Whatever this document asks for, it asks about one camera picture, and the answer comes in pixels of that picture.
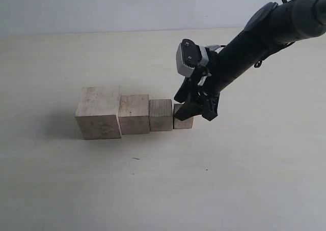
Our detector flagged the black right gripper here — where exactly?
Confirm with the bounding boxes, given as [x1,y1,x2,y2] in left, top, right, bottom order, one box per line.
[174,64,220,121]

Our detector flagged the smallest wooden cube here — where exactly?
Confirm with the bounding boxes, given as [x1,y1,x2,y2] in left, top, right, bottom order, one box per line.
[173,103,194,129]

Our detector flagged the third largest wooden cube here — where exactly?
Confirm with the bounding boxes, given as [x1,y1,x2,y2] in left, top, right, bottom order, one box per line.
[149,99,173,132]

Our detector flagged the second largest wooden cube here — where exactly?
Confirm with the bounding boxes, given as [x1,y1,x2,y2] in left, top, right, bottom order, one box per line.
[118,94,150,135]

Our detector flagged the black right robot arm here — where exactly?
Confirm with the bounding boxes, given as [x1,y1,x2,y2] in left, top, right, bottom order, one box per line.
[174,0,325,121]

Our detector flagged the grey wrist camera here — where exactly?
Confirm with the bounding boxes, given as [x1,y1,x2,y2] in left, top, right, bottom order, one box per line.
[176,39,209,78]

